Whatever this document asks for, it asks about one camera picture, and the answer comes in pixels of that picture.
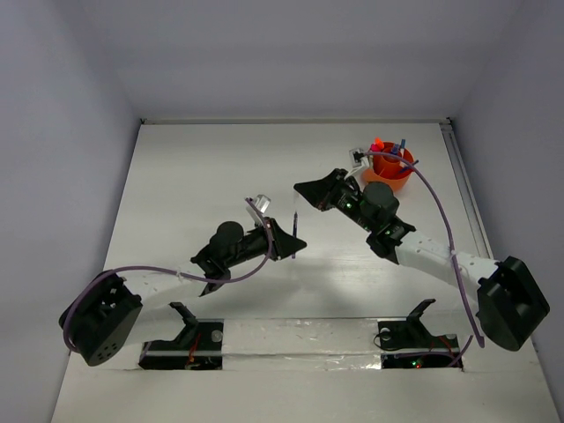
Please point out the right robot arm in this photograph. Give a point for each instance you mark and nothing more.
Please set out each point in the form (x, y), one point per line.
(510, 303)

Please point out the orange round pen holder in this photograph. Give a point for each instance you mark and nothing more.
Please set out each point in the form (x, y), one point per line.
(385, 169)

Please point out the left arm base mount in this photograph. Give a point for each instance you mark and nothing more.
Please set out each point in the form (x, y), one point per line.
(198, 345)

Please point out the silver taped front rail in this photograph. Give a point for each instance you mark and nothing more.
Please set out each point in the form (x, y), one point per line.
(317, 344)

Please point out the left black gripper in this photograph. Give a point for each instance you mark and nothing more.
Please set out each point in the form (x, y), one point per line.
(283, 243)

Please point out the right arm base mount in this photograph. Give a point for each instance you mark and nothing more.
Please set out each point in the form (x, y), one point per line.
(406, 343)

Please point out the blue ballpoint pen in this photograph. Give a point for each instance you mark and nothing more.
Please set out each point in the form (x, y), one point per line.
(412, 164)

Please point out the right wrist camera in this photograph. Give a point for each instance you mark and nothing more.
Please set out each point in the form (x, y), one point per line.
(360, 162)

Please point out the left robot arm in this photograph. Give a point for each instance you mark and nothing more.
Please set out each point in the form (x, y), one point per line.
(146, 305)

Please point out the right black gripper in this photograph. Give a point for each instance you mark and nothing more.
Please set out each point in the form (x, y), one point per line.
(321, 192)

